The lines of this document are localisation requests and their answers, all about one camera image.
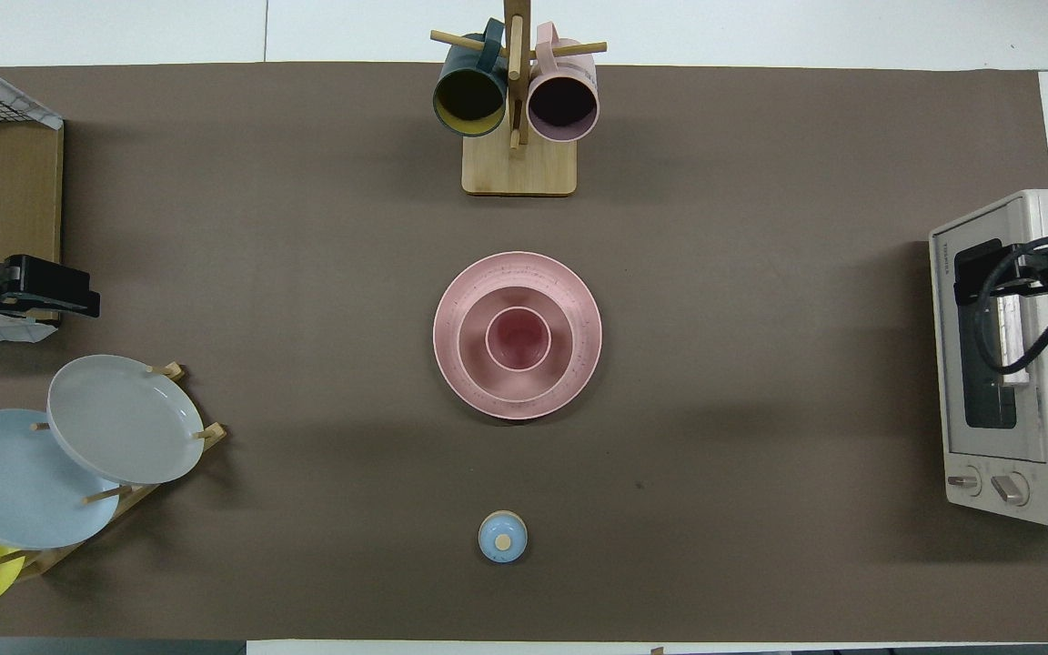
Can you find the pink bowl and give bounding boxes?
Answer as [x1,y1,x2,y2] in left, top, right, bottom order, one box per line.
[456,286,576,405]

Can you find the pink cup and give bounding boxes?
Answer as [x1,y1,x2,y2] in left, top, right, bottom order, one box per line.
[485,306,553,372]

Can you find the grey plate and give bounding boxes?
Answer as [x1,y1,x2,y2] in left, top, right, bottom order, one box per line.
[46,354,206,486]

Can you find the light blue plate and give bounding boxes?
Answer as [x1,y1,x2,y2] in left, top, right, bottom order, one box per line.
[0,408,122,550]

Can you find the wooden plate rack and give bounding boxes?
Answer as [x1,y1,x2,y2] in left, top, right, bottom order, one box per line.
[0,361,227,583]

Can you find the brown table mat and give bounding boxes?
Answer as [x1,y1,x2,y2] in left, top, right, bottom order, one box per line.
[0,62,1048,642]

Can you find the pink speckled plate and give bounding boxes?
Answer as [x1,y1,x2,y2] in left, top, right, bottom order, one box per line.
[433,251,604,421]

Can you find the pink mug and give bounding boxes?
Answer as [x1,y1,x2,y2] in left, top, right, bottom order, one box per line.
[527,22,600,144]

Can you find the dark teal mug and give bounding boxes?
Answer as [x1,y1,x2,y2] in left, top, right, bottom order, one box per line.
[432,18,509,138]

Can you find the wooden mug tree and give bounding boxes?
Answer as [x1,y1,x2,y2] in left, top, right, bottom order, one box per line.
[430,0,608,197]

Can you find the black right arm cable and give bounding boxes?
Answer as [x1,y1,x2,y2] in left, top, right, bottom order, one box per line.
[974,233,1048,375]

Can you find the wire and wood shelf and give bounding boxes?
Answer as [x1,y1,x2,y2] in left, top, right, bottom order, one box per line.
[0,68,66,328]

